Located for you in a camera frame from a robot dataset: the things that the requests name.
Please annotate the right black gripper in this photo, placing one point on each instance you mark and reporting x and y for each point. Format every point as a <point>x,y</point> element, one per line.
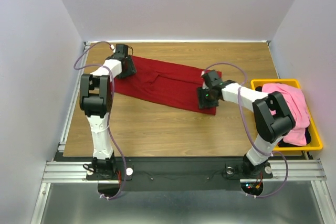
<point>202,102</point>

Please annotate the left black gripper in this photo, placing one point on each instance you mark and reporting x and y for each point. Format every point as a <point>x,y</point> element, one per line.
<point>130,69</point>

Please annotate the red t shirt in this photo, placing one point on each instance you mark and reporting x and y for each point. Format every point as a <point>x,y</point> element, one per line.
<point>164,83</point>

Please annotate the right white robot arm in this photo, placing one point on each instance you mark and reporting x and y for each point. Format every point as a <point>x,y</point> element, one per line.
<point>273,118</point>

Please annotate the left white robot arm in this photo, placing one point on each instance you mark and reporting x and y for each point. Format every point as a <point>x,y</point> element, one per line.
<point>95,99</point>

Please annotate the pink t shirt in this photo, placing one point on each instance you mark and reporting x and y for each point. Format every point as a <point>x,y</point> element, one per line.
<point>294,113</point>

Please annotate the black garment in bin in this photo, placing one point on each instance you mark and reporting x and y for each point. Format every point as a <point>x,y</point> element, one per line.
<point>308,136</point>

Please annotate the yellow plastic bin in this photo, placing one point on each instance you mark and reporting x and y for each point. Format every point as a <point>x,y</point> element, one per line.
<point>304,136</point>

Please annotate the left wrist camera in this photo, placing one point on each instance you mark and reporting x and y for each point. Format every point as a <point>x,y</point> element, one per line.
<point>122,51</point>

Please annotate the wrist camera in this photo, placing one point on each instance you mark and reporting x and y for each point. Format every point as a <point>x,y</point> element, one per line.
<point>211,79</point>
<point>122,51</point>

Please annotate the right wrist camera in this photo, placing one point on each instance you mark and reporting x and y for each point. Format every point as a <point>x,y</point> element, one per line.
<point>211,79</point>

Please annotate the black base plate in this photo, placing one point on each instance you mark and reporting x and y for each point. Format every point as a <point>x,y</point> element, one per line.
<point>180,174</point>

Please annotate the aluminium frame rail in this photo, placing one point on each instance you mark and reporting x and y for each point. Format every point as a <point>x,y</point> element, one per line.
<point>49,116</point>

